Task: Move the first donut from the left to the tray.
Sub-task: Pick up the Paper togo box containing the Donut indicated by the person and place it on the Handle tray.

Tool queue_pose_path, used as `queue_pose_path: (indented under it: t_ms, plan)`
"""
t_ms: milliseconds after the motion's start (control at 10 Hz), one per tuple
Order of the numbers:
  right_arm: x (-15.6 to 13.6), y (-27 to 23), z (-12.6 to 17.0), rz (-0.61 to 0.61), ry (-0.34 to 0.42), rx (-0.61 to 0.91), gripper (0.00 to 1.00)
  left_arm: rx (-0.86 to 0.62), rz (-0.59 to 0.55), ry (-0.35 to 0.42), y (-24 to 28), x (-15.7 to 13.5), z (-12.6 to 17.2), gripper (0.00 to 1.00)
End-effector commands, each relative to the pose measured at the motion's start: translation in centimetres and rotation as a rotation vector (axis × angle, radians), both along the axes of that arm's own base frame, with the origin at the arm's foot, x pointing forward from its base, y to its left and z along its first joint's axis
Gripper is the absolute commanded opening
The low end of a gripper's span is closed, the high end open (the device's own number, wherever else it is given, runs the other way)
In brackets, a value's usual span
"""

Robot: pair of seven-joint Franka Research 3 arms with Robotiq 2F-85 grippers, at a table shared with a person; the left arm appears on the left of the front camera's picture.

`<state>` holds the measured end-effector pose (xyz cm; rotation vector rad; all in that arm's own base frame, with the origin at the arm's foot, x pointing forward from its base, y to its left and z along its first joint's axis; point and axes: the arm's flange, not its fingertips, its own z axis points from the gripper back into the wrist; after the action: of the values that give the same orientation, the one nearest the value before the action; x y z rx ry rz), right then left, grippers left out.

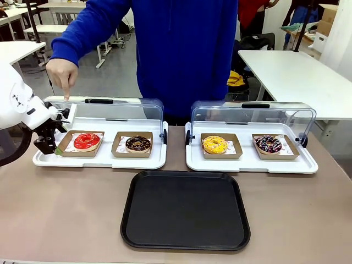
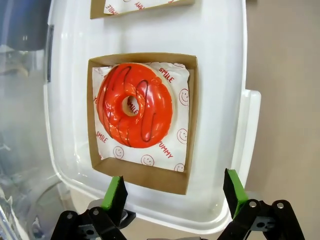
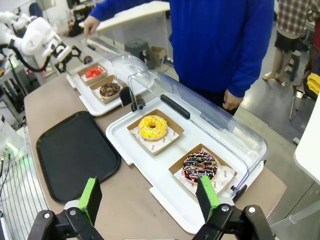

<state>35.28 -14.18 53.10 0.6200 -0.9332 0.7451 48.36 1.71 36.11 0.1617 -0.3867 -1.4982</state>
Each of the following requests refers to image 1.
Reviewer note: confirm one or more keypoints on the black green-tipped left gripper finger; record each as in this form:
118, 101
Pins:
45, 145
63, 126

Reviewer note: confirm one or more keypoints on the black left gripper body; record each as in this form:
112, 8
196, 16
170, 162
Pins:
49, 129

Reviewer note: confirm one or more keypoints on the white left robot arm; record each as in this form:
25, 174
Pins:
16, 104

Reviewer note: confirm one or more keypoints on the person's right forearm blue sleeve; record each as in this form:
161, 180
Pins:
88, 30

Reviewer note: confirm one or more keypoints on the cardboard donut box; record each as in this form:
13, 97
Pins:
236, 155
291, 155
118, 154
66, 149

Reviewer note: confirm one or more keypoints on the red glazed donut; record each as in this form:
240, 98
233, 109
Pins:
80, 145

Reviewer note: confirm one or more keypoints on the white display tray base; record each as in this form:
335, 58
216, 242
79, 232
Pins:
104, 162
247, 166

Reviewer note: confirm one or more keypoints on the chocolate sprinkled donut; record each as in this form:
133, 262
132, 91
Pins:
132, 147

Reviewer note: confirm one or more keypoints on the yellow glazed donut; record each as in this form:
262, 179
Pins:
210, 147

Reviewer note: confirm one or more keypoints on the black serving tray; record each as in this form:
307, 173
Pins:
185, 211

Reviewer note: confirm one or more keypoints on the dark donut with coloured sprinkles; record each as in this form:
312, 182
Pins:
261, 145

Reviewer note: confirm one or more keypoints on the person's right hand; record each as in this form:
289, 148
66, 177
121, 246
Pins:
61, 74

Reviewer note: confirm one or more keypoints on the white paper liner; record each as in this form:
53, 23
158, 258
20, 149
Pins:
72, 135
120, 148
286, 148
231, 147

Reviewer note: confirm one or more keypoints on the clear display lid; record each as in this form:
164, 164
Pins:
132, 110
247, 118

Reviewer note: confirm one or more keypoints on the small white table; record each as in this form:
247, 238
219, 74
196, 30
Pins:
19, 50

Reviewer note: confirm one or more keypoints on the white background desk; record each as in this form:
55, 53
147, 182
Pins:
52, 27

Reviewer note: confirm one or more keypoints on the black lid hinge knob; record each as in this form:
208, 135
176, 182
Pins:
303, 140
164, 136
188, 137

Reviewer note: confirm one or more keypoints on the black stand pole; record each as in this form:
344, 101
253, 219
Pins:
33, 22
300, 27

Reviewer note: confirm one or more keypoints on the person's blue sweater torso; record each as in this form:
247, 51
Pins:
187, 55

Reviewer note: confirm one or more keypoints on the yellow bag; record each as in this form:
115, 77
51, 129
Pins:
236, 79

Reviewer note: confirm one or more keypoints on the black chair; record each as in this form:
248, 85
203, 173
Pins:
257, 41

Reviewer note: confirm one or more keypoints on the person in red top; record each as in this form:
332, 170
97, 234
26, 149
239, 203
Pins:
251, 13

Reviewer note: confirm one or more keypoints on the large white table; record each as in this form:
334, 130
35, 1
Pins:
297, 79

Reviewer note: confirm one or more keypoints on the person in dark clothes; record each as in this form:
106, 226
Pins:
301, 12

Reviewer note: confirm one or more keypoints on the white storage box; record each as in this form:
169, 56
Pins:
321, 38

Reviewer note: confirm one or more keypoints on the brown cardboard box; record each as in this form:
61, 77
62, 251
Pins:
328, 19

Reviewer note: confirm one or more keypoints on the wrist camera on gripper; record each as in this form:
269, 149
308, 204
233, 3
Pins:
61, 113

